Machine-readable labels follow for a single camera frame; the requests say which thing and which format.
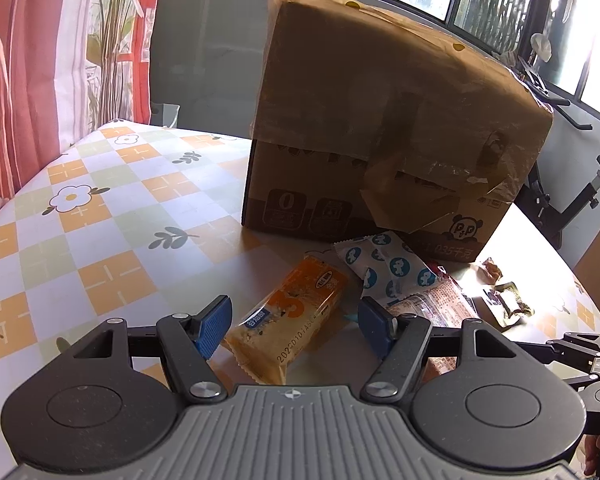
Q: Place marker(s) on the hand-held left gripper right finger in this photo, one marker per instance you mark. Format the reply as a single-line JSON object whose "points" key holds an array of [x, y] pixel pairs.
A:
{"points": [[372, 327]]}

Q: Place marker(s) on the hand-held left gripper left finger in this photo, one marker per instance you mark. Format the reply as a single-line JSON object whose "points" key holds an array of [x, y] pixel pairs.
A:
{"points": [[211, 327]]}

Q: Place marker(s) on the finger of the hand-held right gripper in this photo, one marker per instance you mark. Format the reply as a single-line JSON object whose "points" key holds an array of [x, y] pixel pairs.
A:
{"points": [[585, 346]]}

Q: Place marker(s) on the red-brown snack packet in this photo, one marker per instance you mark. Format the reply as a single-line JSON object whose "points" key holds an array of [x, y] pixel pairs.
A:
{"points": [[440, 300]]}

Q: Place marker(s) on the orange bread packet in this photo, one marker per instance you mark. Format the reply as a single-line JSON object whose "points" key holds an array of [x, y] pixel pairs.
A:
{"points": [[290, 310]]}

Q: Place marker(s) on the brown cardboard box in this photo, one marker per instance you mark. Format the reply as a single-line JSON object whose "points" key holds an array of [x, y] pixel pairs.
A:
{"points": [[300, 195]]}

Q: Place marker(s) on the white blue-dotted snack packet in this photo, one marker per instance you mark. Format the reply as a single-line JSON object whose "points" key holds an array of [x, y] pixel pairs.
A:
{"points": [[385, 265]]}

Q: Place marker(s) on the dark gold candy wrapper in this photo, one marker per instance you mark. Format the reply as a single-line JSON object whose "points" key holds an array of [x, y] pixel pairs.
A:
{"points": [[510, 305]]}

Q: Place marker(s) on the small brown candy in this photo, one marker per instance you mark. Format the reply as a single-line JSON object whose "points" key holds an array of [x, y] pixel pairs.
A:
{"points": [[489, 271]]}

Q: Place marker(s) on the black exercise bike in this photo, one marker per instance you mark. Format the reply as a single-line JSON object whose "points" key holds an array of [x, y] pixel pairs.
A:
{"points": [[580, 200]]}

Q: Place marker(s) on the checkered floral tablecloth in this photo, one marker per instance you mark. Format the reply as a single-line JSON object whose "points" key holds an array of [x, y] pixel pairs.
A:
{"points": [[105, 210]]}

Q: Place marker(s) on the white plastic bin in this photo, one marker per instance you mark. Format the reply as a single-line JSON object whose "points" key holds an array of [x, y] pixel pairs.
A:
{"points": [[167, 116]]}

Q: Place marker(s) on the small white hanging cloth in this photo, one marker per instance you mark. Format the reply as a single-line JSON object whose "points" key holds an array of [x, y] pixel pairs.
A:
{"points": [[541, 46]]}

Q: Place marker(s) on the printed backdrop curtain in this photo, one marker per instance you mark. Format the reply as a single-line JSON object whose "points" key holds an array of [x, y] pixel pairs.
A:
{"points": [[40, 60]]}

